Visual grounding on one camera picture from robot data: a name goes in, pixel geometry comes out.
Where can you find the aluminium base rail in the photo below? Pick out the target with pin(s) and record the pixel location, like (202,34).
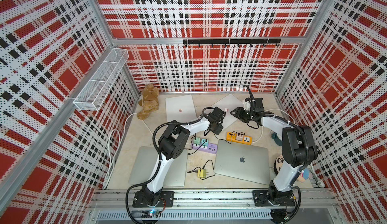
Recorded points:
(214,206)

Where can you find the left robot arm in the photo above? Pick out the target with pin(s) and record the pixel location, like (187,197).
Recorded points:
(169,140)

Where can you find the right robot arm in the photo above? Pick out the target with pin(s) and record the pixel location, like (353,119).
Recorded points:
(298,146)

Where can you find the pink pig plush toy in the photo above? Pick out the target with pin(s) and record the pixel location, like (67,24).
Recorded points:
(305,175)

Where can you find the green charger adapter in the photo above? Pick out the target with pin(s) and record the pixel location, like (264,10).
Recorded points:
(204,143)
(196,141)

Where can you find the yellow power strip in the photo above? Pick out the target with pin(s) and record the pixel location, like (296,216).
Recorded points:
(230,137)

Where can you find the silver laptop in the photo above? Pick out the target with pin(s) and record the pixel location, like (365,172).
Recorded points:
(145,162)
(245,162)

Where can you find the white laptop right back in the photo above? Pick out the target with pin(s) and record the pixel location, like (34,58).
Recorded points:
(228,104)

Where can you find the black hook rail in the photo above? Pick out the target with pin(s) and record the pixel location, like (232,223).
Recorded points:
(262,41)

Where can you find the white laptop left back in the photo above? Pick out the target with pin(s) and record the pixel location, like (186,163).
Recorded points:
(180,108)

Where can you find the silver laptop front right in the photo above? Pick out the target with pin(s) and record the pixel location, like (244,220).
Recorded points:
(245,162)

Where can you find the white laptop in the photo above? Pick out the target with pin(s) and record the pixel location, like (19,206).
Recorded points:
(180,108)
(228,104)

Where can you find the purple power strip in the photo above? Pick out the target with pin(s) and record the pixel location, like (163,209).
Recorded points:
(209,148)

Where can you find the black charger cable yellow adapter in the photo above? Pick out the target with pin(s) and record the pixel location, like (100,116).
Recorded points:
(208,166)

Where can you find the teal alarm clock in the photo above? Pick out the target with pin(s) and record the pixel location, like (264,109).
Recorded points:
(276,139)

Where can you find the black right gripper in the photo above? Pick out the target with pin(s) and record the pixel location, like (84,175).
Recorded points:
(239,113)

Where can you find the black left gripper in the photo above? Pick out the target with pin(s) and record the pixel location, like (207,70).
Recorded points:
(219,130)

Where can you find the silver laptop front left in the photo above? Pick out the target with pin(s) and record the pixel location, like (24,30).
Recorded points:
(145,162)

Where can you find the pink charger adapter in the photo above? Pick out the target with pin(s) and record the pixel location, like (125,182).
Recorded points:
(239,137)

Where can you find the brown teddy bear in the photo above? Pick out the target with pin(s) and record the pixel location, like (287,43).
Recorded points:
(149,101)

